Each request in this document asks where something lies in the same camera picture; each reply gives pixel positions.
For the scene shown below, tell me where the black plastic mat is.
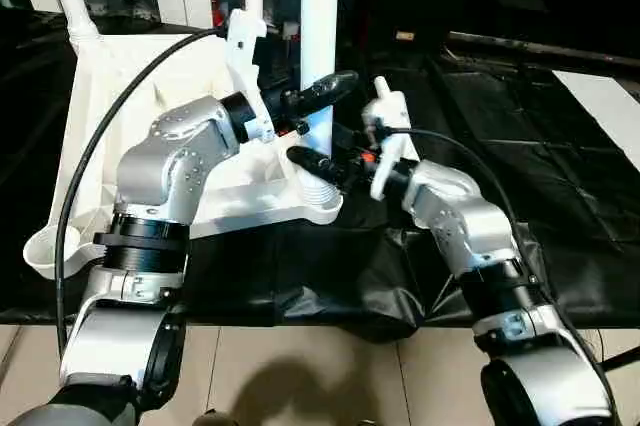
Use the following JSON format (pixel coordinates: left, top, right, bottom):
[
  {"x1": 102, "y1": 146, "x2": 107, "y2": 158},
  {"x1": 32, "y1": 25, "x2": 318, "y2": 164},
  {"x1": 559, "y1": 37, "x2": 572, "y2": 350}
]
[{"x1": 0, "y1": 8, "x2": 640, "y2": 343}]

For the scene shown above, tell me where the black flat screen television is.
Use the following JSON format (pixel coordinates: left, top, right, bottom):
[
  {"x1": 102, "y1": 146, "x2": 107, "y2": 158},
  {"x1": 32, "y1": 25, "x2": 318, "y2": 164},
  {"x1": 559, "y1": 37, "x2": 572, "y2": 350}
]
[{"x1": 446, "y1": 0, "x2": 640, "y2": 68}]

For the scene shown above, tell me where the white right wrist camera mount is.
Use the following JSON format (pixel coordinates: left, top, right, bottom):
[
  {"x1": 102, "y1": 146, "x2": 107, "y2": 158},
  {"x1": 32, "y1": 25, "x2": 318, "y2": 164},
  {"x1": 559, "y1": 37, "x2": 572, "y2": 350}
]
[{"x1": 359, "y1": 89, "x2": 417, "y2": 201}]

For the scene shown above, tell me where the black metal table leg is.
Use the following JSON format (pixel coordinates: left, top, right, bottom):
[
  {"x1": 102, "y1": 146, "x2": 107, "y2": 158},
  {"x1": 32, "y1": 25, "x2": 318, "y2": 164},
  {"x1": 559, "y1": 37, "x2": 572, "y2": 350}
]
[{"x1": 596, "y1": 344, "x2": 640, "y2": 373}]

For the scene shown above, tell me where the white plastic table top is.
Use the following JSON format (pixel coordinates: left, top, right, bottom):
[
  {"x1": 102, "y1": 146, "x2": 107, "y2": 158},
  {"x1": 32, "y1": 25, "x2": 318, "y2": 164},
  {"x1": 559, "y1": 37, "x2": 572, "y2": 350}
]
[{"x1": 22, "y1": 32, "x2": 347, "y2": 282}]

